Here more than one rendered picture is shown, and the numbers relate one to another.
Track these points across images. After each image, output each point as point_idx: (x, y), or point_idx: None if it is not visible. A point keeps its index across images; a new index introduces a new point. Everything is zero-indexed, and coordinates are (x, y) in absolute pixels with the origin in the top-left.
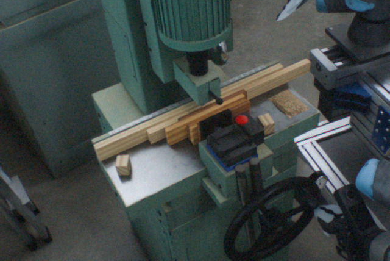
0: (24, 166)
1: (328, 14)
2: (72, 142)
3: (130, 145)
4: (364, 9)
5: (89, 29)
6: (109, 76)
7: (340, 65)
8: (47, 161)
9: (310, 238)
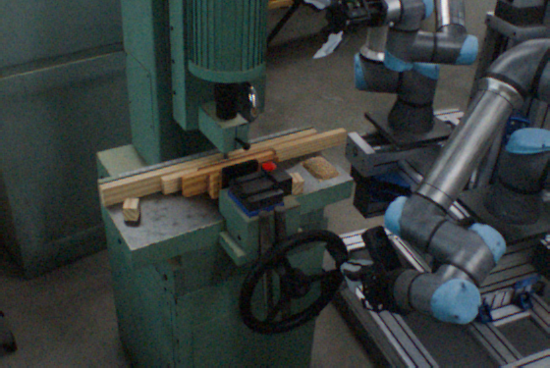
0: None
1: (371, 129)
2: (56, 234)
3: (140, 193)
4: (402, 69)
5: (96, 95)
6: None
7: (379, 149)
8: (22, 254)
9: (336, 363)
